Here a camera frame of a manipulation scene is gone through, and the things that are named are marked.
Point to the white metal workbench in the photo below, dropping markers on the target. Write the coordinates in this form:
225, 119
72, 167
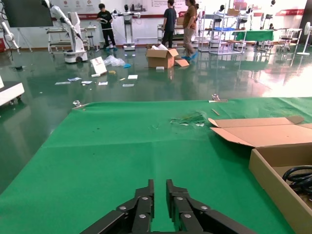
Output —
90, 28

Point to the white wall board red icons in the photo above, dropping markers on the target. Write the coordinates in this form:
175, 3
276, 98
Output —
83, 9

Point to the black stool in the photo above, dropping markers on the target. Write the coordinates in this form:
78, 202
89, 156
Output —
90, 37

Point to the medium cardboard box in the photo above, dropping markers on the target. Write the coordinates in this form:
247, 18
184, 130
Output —
180, 22

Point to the blue plastic tray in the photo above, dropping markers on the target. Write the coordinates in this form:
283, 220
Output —
223, 29

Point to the white wall board with photos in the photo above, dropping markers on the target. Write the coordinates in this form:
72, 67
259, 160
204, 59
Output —
156, 9

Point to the torn-flap open cardboard box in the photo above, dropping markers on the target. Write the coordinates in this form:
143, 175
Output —
268, 134

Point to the yellow scrap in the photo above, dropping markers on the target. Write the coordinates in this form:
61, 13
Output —
112, 72

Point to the clear torn plastic film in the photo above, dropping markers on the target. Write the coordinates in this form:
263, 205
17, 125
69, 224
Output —
187, 119

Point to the small cardboard box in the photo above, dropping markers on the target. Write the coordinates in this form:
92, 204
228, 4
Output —
234, 12

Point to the blue white card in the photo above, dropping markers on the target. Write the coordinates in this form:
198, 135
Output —
103, 83

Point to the silver binder clip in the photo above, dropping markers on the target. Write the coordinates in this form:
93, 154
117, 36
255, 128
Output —
79, 104
217, 98

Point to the person in navy shirt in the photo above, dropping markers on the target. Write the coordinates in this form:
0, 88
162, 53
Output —
169, 17

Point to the black display screen on stand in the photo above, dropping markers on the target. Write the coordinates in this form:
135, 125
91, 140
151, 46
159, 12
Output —
29, 14

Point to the white metal frame table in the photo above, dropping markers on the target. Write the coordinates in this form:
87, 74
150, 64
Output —
291, 29

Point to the green cloth covered table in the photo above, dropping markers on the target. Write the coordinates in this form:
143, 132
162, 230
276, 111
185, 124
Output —
253, 35

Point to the long white paper strip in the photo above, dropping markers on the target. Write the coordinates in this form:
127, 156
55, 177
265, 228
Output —
62, 83

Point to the pale paper packet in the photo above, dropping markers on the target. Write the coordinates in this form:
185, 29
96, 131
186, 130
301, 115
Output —
128, 85

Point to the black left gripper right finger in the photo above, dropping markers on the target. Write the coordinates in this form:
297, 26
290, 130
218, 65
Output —
185, 214

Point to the white square sheet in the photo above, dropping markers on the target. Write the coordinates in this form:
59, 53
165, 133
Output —
132, 77

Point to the white foam block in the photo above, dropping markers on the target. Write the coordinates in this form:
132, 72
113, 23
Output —
160, 68

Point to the loose cardboard flap piece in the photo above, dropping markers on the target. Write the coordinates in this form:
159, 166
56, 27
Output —
182, 62

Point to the black floor object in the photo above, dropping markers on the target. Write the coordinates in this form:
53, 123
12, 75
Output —
19, 68

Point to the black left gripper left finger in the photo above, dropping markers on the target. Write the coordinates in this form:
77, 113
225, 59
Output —
141, 209

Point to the person in black shirt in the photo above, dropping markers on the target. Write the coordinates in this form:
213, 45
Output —
106, 17

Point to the white wheeled machine base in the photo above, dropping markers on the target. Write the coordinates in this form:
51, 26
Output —
9, 92

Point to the silver industrial robot arm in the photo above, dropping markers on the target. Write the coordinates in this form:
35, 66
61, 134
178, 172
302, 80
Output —
9, 36

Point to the person in orange shirt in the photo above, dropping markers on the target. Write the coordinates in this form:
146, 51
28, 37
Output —
189, 17

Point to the blue white paper packet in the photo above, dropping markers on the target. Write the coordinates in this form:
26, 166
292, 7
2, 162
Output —
74, 79

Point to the white pedestal fan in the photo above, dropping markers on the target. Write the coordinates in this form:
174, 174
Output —
307, 29

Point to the blue shoe cover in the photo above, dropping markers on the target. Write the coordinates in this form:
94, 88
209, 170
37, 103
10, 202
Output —
127, 65

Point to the red cabinet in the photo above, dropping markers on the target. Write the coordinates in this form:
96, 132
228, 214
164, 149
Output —
2, 46

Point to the clear plastic wrap pile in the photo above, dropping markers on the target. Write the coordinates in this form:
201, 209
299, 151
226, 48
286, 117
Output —
113, 61

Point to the thin wooden stick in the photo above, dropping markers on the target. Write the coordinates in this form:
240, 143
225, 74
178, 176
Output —
215, 111

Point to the green table cloth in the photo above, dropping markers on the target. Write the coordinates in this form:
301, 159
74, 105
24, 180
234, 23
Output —
122, 151

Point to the white humanoid robot arms outstretched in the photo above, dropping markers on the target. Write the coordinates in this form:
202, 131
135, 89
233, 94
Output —
128, 26

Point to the white metal shelving rack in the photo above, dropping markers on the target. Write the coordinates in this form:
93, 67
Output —
223, 51

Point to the large open cardboard carton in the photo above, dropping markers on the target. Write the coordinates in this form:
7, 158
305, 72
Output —
158, 61

